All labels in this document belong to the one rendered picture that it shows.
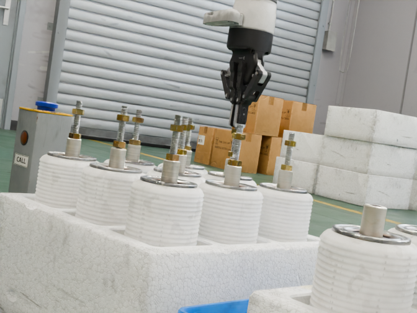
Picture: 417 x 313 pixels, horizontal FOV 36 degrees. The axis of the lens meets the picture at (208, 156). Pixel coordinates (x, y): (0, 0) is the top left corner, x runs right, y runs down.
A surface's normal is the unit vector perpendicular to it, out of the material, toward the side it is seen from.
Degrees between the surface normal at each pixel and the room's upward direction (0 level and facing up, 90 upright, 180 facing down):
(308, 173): 90
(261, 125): 90
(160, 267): 90
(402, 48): 90
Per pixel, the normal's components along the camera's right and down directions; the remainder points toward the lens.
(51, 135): 0.68, 0.14
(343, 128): -0.83, -0.10
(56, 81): 0.52, 0.10
